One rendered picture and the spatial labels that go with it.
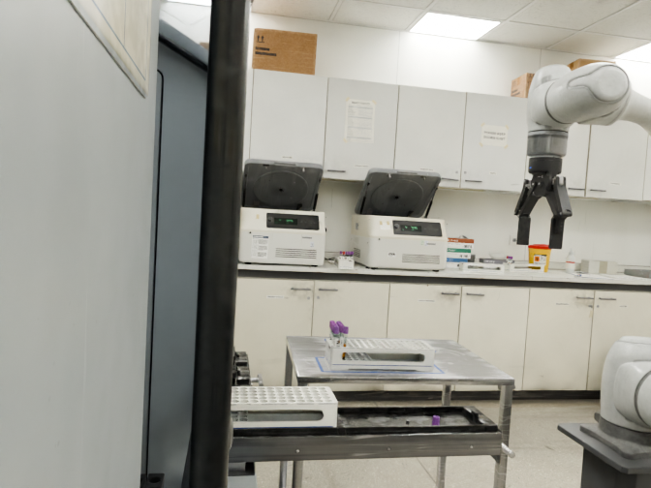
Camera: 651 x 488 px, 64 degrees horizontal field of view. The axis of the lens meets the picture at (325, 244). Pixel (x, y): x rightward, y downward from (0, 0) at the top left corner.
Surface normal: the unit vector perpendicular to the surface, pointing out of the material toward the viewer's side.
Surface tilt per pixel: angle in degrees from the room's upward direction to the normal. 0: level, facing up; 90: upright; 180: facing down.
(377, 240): 90
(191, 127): 90
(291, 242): 90
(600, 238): 90
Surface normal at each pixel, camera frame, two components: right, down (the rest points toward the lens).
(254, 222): 0.19, -0.46
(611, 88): -0.07, 0.01
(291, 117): 0.18, 0.06
